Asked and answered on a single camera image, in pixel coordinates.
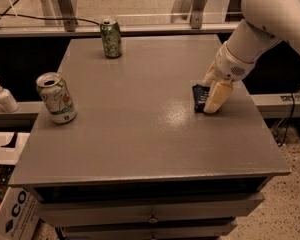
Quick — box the white shelf panel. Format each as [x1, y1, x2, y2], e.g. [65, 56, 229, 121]
[0, 132, 29, 165]

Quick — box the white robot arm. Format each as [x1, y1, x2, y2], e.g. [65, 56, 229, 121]
[202, 0, 300, 114]

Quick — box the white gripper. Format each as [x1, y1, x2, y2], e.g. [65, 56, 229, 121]
[202, 41, 256, 114]

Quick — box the white cardboard box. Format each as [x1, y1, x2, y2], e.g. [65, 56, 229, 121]
[0, 187, 39, 240]

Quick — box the black cable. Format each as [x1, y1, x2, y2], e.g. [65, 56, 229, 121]
[0, 0, 102, 27]

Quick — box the white pump bottle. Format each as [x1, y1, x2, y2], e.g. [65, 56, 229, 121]
[0, 85, 19, 113]

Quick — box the grey drawer cabinet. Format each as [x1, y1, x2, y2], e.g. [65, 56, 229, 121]
[10, 36, 290, 240]

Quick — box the metal window bracket left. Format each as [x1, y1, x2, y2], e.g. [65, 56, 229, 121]
[57, 0, 77, 32]

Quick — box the metal window bracket right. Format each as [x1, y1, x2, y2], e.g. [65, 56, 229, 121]
[190, 0, 206, 29]

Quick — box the green soda can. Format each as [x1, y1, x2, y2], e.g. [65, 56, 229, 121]
[100, 18, 122, 58]

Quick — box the dark blue rxbar wrapper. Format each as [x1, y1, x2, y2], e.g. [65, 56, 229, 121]
[192, 84, 210, 113]

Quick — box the white 7up can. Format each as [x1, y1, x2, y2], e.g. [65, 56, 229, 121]
[36, 72, 77, 124]

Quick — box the metal window bracket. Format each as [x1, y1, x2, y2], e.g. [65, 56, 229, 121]
[57, 0, 77, 32]
[190, 0, 206, 29]

